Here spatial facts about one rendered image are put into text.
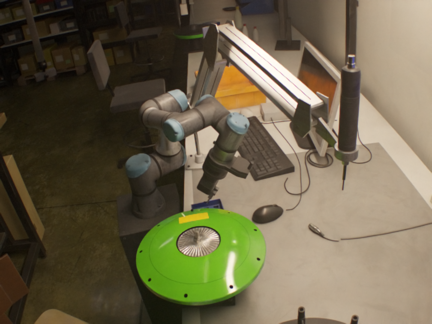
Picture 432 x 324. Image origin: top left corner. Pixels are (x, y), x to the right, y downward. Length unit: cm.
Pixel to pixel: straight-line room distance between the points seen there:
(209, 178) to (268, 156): 42
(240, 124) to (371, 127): 88
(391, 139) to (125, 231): 111
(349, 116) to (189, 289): 48
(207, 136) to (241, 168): 64
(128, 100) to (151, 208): 165
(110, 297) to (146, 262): 142
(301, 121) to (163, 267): 44
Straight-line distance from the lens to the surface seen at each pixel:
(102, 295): 236
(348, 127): 75
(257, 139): 158
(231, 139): 102
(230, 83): 221
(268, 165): 143
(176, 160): 136
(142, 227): 137
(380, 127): 177
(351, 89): 72
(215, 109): 105
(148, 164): 131
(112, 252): 259
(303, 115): 82
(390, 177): 145
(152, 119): 111
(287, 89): 85
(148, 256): 93
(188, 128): 100
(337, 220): 123
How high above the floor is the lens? 172
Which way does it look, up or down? 34 degrees down
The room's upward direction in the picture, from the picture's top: 8 degrees counter-clockwise
